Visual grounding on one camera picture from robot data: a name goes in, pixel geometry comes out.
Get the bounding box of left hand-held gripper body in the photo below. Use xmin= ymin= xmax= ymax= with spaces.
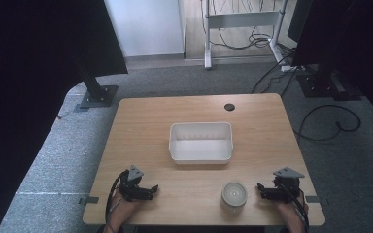
xmin=119 ymin=164 xmax=151 ymax=202

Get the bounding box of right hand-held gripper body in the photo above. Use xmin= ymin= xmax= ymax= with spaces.
xmin=270 ymin=166 xmax=306 ymax=204

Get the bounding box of person's left hand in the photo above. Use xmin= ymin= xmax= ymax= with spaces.
xmin=111 ymin=189 xmax=142 ymax=221

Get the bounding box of person's right hand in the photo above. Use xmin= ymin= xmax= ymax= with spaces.
xmin=274 ymin=192 xmax=309 ymax=224

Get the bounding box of grey tape strip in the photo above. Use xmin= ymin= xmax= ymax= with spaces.
xmin=305 ymin=195 xmax=330 ymax=206
xmin=78 ymin=195 xmax=100 ymax=206

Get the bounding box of white rectangular plastic bin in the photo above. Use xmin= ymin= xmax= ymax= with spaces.
xmin=168 ymin=121 xmax=234 ymax=165

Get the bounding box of black stand with wide base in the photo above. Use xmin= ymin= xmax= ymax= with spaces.
xmin=295 ymin=62 xmax=363 ymax=102

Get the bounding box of white power strip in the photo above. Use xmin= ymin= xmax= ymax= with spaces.
xmin=280 ymin=65 xmax=307 ymax=73

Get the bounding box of black curtain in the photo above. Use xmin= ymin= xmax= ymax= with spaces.
xmin=0 ymin=0 xmax=129 ymax=233
xmin=287 ymin=0 xmax=373 ymax=129

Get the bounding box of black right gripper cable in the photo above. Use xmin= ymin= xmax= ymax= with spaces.
xmin=280 ymin=183 xmax=311 ymax=233

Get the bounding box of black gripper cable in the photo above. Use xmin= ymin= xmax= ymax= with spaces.
xmin=280 ymin=183 xmax=311 ymax=233
xmin=104 ymin=170 xmax=129 ymax=233

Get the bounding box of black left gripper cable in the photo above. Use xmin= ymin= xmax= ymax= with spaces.
xmin=104 ymin=170 xmax=129 ymax=233

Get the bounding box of black looped floor cable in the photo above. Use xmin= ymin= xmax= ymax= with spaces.
xmin=291 ymin=103 xmax=362 ymax=143

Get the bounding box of black stand with base plate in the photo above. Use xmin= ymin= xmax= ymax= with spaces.
xmin=73 ymin=59 xmax=119 ymax=110

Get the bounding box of long black floor cable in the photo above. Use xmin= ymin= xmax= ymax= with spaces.
xmin=251 ymin=52 xmax=297 ymax=98

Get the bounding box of bundle of black cables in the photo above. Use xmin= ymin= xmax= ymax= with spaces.
xmin=200 ymin=0 xmax=297 ymax=56

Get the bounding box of white desk frame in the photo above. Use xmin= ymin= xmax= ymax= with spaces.
xmin=202 ymin=0 xmax=289 ymax=71

